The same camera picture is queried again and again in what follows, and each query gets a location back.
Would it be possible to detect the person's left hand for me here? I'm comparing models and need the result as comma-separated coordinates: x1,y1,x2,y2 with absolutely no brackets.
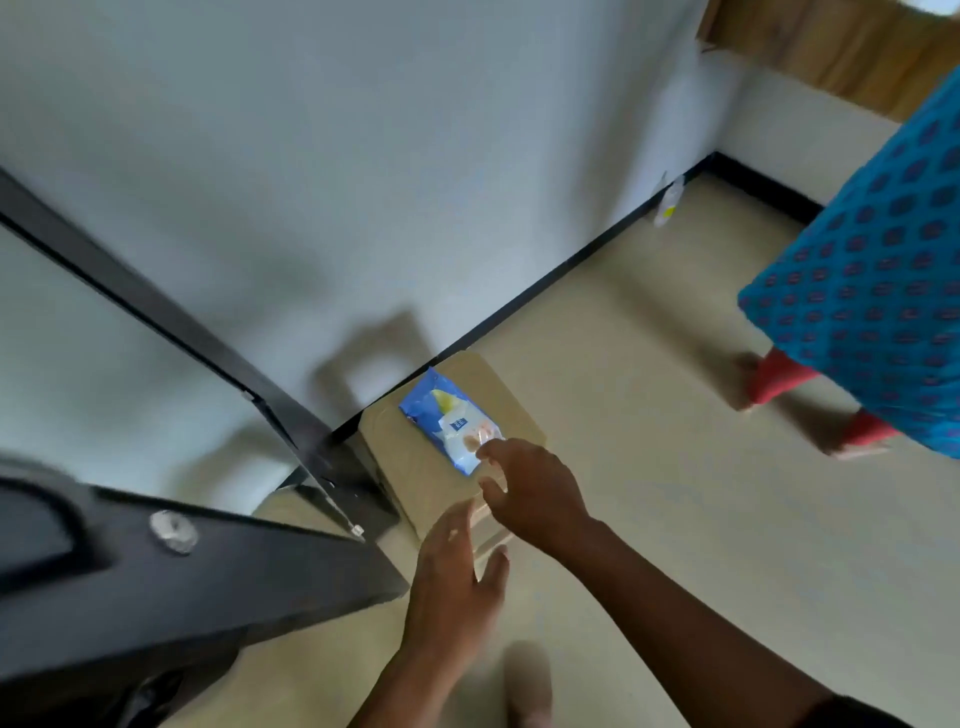
401,498,513,676

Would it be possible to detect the person's right hand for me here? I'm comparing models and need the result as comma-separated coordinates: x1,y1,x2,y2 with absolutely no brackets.
476,438,601,560

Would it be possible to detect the blue wet wipes packet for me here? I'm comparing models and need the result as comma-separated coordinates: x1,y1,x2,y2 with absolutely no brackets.
398,367,504,478

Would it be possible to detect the black cabinet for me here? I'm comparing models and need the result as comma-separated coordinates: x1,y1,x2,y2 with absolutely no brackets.
0,449,410,728

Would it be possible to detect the person's right forearm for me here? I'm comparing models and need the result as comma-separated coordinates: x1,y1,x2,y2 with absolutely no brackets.
547,521,849,728

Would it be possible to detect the person's left forearm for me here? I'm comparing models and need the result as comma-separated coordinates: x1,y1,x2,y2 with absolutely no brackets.
348,644,481,728

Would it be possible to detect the person's right foot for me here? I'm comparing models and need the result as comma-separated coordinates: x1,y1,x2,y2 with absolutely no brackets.
502,641,556,728

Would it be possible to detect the black cabinet door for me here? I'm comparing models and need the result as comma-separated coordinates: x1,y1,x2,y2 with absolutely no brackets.
0,168,403,541

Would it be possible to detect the person's black sleeve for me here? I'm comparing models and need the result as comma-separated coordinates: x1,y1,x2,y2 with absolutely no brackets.
802,693,916,728

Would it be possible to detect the beige plastic stool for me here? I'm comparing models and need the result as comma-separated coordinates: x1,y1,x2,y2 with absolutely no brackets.
358,352,549,560

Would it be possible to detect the silver round knob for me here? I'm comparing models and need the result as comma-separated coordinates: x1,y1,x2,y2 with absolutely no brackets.
148,509,200,556

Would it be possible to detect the brown curtain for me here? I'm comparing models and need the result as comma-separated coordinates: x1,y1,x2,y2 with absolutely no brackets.
693,0,960,125

